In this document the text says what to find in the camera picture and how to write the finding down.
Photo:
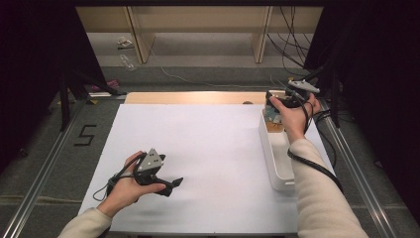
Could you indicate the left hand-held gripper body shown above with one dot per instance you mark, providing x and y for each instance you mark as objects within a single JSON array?
[{"x": 150, "y": 162}]

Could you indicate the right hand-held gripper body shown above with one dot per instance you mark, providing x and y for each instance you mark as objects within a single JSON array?
[{"x": 303, "y": 86}]

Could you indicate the white plastic bin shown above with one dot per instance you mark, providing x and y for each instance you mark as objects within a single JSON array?
[{"x": 280, "y": 162}]

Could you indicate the person's right hand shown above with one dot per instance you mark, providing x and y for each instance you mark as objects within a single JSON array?
[{"x": 294, "y": 120}]

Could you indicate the person's left hand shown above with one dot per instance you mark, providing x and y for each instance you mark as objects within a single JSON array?
[{"x": 124, "y": 193}]

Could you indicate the black metal stand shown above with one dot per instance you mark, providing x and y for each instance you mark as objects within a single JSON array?
[
  {"x": 64, "y": 105},
  {"x": 335, "y": 105}
]

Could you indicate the black curtain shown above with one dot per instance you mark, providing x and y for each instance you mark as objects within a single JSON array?
[
  {"x": 33, "y": 66},
  {"x": 379, "y": 66}
]

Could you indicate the yellow tape piece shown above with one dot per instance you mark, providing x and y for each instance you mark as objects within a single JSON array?
[{"x": 92, "y": 102}]

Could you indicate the white flat object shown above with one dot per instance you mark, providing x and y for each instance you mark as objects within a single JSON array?
[{"x": 99, "y": 94}]

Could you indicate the pink object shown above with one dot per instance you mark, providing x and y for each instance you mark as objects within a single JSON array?
[{"x": 112, "y": 83}]

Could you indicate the clear plastic bottle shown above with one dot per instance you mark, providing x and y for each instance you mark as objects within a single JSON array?
[{"x": 127, "y": 62}]

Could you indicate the light wooden shelf unit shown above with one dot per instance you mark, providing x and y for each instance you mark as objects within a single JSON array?
[{"x": 198, "y": 20}]

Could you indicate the aluminium floor rail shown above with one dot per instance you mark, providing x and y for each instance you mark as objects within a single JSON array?
[
  {"x": 362, "y": 172},
  {"x": 43, "y": 172}
]

